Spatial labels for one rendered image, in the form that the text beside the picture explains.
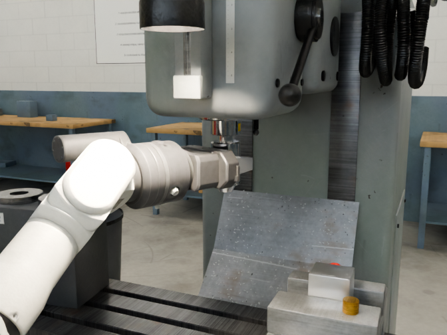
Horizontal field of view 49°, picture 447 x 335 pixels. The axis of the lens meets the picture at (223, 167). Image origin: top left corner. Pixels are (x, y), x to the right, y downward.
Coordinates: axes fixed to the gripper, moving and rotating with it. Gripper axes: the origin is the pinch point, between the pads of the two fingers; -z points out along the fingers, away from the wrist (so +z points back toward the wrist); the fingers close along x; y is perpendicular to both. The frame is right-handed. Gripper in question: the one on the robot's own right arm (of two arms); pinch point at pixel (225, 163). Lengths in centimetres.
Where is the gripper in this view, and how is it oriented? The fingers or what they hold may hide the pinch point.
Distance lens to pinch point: 77.3
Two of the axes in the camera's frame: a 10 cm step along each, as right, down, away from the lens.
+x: -6.9, -1.3, 7.1
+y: -0.1, 9.8, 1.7
